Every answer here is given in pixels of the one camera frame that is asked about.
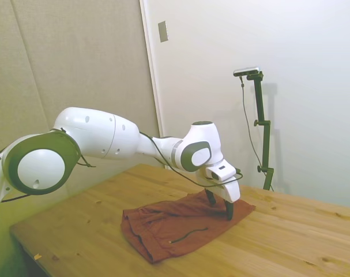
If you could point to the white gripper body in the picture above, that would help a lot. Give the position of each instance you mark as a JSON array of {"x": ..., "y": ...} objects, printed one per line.
[{"x": 231, "y": 191}]

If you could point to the grey exterior camera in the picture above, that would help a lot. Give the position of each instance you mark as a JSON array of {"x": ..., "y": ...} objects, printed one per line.
[{"x": 246, "y": 71}]

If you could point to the white door frame trim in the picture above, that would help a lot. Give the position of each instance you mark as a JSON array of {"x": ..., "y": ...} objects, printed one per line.
[{"x": 151, "y": 72}]

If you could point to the small orange scrap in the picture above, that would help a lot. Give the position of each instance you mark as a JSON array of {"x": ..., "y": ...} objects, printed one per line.
[{"x": 37, "y": 256}]

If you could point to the dark green camera stand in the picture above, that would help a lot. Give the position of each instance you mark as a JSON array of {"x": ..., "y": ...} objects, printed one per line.
[{"x": 262, "y": 124}]

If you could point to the rust red shorts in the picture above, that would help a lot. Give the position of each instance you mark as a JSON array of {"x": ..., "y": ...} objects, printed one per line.
[{"x": 186, "y": 228}]

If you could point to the grey wall switch plate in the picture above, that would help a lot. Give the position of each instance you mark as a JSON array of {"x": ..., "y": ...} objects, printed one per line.
[{"x": 163, "y": 31}]

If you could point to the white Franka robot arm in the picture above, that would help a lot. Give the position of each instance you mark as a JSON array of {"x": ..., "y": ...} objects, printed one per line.
[{"x": 99, "y": 135}]

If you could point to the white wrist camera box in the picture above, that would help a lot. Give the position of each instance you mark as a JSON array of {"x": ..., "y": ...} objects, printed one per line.
[{"x": 221, "y": 171}]

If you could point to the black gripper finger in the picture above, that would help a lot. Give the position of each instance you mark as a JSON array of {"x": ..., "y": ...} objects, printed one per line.
[
  {"x": 211, "y": 198},
  {"x": 229, "y": 211}
]

